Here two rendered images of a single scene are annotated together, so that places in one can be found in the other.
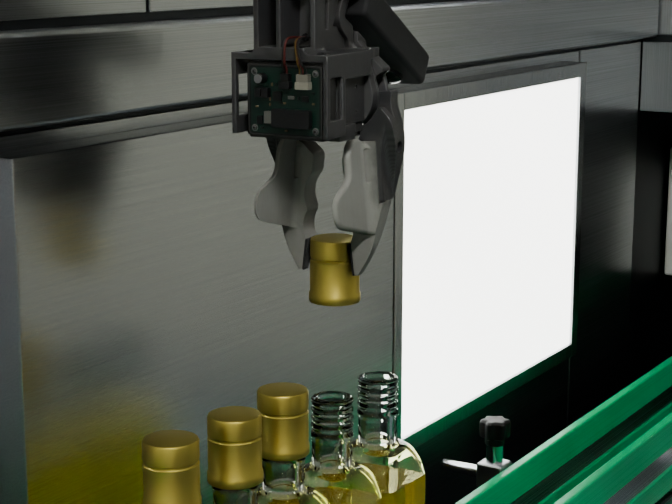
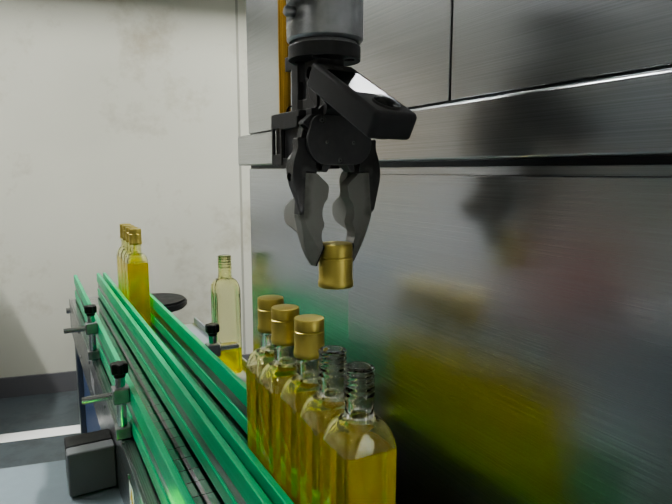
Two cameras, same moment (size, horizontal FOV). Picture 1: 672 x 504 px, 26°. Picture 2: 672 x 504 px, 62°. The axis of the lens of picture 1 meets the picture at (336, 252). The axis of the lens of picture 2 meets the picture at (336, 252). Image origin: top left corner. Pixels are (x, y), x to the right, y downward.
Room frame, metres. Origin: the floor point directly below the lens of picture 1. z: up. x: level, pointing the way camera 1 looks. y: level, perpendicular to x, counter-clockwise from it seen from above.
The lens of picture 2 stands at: (1.24, -0.49, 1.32)
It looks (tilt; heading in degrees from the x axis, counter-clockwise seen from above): 8 degrees down; 119
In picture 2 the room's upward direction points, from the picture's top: straight up
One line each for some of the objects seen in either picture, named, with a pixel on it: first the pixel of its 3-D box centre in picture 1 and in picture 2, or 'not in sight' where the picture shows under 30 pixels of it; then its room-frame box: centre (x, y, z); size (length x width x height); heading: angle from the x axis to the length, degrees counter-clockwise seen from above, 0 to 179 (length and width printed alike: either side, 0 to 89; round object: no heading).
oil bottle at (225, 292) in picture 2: not in sight; (225, 313); (0.44, 0.46, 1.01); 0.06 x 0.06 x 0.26; 54
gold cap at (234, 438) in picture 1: (234, 446); (285, 324); (0.87, 0.06, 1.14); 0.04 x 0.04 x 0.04
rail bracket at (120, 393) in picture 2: not in sight; (106, 403); (0.48, 0.10, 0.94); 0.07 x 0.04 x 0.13; 58
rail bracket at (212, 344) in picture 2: not in sight; (222, 353); (0.48, 0.40, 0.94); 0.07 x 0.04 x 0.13; 58
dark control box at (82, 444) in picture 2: not in sight; (90, 462); (0.37, 0.14, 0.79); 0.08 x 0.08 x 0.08; 58
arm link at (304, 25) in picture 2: not in sight; (321, 25); (0.95, 0.01, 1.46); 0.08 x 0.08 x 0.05
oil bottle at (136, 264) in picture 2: not in sight; (137, 277); (-0.03, 0.63, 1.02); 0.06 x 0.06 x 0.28; 58
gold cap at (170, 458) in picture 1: (171, 473); (270, 313); (0.82, 0.10, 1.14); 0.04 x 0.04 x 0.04
